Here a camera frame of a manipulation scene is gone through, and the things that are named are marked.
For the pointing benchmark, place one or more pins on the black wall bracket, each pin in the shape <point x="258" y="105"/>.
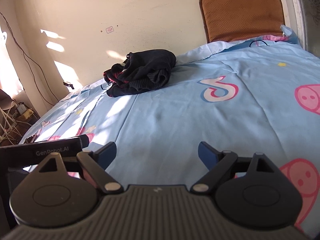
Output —
<point x="69" y="85"/>

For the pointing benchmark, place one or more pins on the light blue cartoon bed sheet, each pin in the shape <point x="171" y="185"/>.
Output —
<point x="258" y="95"/>

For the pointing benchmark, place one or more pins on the small pink wall sticker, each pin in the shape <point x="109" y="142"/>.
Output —
<point x="109" y="30"/>

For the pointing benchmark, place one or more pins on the window frame with frosted glass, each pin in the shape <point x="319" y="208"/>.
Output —
<point x="302" y="16"/>

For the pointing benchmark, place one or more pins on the navy reindeer knit sweater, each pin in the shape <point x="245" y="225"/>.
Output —
<point x="141" y="72"/>

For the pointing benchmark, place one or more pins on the brown seat cushion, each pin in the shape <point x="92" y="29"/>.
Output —
<point x="235" y="20"/>

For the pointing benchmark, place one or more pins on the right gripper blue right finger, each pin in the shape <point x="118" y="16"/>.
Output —
<point x="219" y="165"/>

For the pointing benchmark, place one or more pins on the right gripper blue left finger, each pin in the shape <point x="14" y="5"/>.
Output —
<point x="94" y="165"/>

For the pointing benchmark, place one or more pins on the yellow box on floor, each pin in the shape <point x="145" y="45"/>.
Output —
<point x="24" y="113"/>

